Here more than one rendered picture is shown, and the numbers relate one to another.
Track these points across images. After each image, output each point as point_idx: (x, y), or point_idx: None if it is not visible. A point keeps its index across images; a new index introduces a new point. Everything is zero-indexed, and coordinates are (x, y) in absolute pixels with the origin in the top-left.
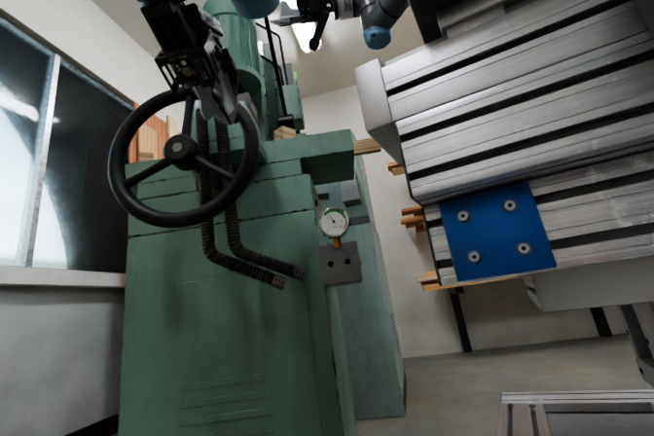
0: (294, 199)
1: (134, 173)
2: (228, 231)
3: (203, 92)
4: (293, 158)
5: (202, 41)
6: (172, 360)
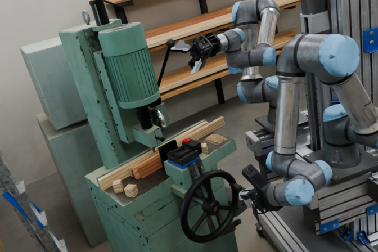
0: (216, 184)
1: (138, 205)
2: (221, 223)
3: None
4: (214, 163)
5: None
6: None
